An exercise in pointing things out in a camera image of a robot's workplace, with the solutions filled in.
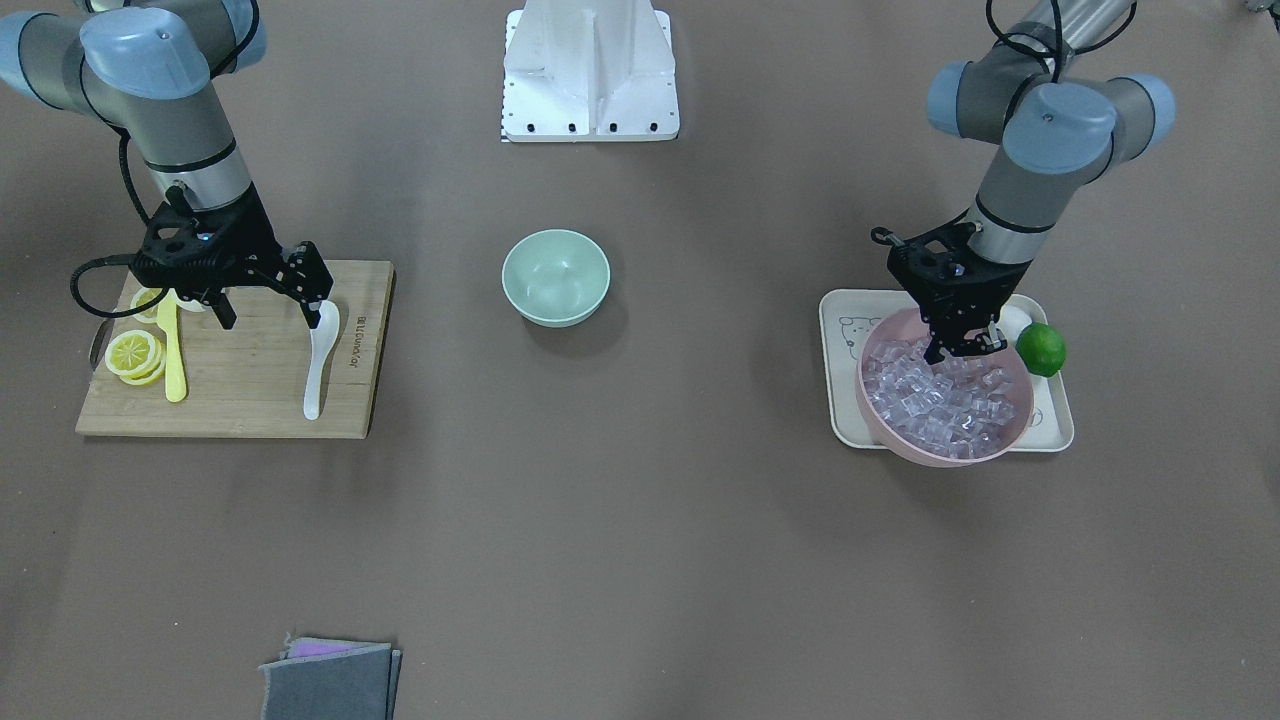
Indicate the mint green bowl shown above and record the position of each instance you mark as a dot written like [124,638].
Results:
[556,278]

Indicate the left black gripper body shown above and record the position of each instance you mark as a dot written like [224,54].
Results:
[978,289]

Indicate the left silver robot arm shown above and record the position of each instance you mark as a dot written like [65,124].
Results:
[1052,136]

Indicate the white ceramic spoon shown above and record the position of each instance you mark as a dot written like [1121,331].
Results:
[322,341]

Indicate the lemon slice near bun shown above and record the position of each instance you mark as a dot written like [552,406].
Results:
[144,304]

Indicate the green lime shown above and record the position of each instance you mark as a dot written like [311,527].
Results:
[1042,349]

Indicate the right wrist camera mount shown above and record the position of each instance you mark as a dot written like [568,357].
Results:
[176,253]

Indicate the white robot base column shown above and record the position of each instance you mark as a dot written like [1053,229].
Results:
[589,71]

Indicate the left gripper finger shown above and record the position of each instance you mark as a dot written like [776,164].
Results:
[937,349]
[984,341]

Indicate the cream serving tray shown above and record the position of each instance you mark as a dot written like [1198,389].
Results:
[846,317]

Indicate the pink bowl of ice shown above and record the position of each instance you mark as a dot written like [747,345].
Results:
[955,413]

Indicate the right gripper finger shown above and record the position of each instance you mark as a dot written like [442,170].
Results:
[217,301]
[300,274]

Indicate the grey folded cloth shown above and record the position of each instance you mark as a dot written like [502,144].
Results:
[322,678]

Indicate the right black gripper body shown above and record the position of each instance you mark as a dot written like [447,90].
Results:
[256,235]

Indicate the yellow plastic knife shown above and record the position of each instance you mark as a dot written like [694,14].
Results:
[176,387]

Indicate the bamboo cutting board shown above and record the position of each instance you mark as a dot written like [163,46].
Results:
[250,382]

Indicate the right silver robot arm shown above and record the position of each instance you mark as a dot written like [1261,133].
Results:
[146,69]

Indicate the lemon slice stack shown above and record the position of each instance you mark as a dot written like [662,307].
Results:
[136,358]

